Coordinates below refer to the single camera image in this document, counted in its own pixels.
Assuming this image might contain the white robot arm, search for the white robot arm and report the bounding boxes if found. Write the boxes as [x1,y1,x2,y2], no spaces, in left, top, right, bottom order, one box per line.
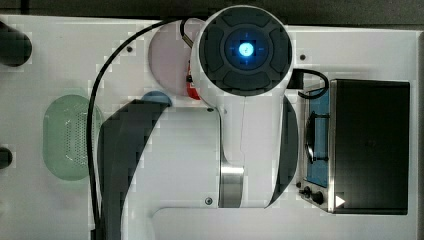
[98,5,293,240]

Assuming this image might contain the black round post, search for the black round post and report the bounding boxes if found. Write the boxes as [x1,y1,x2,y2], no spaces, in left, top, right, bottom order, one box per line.
[0,147,13,169]

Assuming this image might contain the black toaster oven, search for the black toaster oven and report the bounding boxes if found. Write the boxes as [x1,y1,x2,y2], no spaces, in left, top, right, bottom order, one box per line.
[297,79,410,215]

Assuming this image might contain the black cylindrical utensil holder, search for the black cylindrical utensil holder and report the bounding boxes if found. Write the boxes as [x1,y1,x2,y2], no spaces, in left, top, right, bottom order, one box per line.
[0,22,32,67]

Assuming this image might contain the green perforated colander basket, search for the green perforated colander basket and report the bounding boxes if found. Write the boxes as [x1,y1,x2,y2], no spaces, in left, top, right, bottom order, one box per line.
[43,95,89,181]

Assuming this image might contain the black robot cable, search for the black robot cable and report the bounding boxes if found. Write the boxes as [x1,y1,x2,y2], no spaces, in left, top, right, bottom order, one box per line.
[86,18,191,231]

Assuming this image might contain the red ketchup bottle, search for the red ketchup bottle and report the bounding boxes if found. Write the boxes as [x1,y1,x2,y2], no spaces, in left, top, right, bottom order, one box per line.
[186,68,200,100]

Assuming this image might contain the grey oval plate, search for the grey oval plate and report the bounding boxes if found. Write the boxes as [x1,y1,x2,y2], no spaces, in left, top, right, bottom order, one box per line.
[147,19,203,100]

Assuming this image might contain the blue bowl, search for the blue bowl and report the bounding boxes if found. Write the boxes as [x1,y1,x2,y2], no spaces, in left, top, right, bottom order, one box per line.
[141,91,172,107]

